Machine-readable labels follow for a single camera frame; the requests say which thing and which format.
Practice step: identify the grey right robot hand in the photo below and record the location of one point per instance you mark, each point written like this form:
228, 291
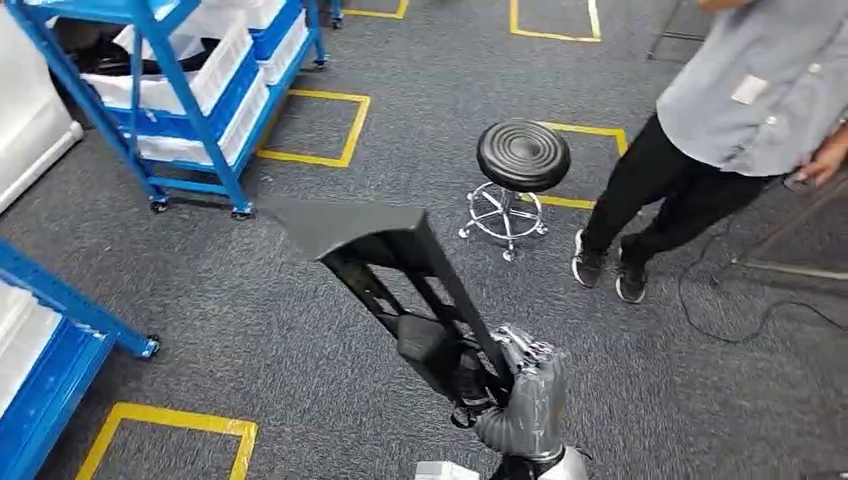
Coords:
536, 411

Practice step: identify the black plastic plate bracket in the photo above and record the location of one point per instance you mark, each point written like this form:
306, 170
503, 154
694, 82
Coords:
344, 225

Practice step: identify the black round stool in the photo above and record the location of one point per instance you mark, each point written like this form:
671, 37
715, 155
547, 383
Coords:
523, 156

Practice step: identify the yellow floor tape square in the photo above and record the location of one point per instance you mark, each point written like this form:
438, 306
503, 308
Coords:
172, 418

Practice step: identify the person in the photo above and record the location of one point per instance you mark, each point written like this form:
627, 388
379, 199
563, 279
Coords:
748, 86

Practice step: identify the blue metal shelf rack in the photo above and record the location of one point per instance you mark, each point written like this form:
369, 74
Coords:
66, 301

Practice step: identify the blue rack on casters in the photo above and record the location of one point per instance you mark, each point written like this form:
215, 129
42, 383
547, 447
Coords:
169, 73

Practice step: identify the black plastic parts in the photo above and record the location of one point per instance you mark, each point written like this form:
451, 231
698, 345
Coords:
109, 63

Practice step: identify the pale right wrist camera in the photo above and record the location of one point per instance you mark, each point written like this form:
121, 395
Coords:
444, 472

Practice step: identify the grey metal frame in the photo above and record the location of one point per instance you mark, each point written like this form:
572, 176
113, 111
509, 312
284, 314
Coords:
788, 266

